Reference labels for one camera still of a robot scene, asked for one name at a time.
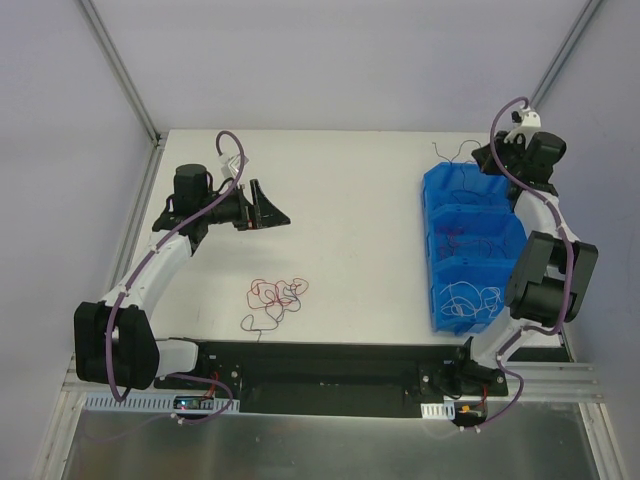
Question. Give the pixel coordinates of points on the right white cable duct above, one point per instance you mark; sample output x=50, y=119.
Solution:
x=438, y=411

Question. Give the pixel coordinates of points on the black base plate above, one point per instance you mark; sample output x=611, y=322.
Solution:
x=361, y=380

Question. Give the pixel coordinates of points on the blue middle storage bin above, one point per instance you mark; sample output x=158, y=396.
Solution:
x=456, y=235

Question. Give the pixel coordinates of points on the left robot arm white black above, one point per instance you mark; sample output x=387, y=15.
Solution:
x=113, y=337

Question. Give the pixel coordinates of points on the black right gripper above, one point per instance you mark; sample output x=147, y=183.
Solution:
x=489, y=157

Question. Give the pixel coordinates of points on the white cable duct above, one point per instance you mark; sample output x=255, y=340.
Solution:
x=438, y=411
x=161, y=403

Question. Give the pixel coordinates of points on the blue near storage bin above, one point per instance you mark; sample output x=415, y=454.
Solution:
x=466, y=298

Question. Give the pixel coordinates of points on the blue storage bin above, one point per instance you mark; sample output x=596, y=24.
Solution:
x=462, y=185
x=456, y=235
x=466, y=298

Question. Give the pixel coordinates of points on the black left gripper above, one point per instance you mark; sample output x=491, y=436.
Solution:
x=248, y=211

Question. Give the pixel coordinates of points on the left white cable duct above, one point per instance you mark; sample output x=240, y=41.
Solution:
x=161, y=403

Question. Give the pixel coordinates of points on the left aluminium frame post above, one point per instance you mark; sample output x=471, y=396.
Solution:
x=120, y=72

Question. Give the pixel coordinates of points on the aluminium frame post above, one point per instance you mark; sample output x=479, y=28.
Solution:
x=567, y=47
x=120, y=72

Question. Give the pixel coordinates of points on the right aluminium frame post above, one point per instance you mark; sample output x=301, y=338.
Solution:
x=567, y=47

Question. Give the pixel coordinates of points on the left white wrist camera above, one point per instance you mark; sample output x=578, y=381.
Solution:
x=231, y=165

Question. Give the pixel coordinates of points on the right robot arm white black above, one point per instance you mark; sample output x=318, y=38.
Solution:
x=550, y=279

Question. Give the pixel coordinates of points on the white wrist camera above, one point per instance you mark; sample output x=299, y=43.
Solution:
x=526, y=123
x=231, y=165

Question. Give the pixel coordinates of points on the blue far storage bin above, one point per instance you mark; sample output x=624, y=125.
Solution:
x=462, y=185

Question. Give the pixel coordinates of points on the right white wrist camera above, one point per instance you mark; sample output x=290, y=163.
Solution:
x=526, y=123

